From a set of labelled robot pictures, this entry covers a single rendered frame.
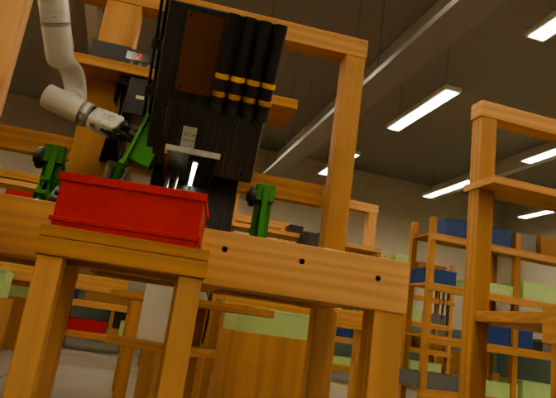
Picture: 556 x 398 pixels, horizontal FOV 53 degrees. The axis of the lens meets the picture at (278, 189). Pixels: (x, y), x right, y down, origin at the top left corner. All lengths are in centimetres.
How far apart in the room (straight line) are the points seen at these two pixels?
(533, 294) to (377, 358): 597
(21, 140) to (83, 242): 121
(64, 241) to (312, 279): 69
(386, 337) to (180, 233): 71
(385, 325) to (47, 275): 91
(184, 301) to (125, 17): 149
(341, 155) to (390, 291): 84
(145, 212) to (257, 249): 43
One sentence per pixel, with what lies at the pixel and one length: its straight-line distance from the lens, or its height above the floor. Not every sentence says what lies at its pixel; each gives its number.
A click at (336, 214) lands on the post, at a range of 224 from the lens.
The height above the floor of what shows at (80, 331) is 26.
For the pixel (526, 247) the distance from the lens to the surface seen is 755.
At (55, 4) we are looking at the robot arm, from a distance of 191.
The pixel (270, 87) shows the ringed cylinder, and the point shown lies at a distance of 172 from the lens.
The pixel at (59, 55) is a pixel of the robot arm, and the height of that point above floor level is 140.
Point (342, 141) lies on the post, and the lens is 233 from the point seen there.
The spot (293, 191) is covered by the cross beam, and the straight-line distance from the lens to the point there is 231.
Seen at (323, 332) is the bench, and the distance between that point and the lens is 219.
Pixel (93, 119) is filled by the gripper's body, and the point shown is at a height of 124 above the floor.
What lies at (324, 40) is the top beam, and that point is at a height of 189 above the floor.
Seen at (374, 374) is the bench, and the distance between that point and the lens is 162.
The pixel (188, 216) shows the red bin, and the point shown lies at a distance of 119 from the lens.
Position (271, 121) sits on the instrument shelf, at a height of 150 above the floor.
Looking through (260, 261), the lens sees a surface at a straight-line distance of 152.
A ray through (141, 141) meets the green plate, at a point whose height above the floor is 118.
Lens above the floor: 66
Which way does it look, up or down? 14 degrees up
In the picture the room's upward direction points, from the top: 8 degrees clockwise
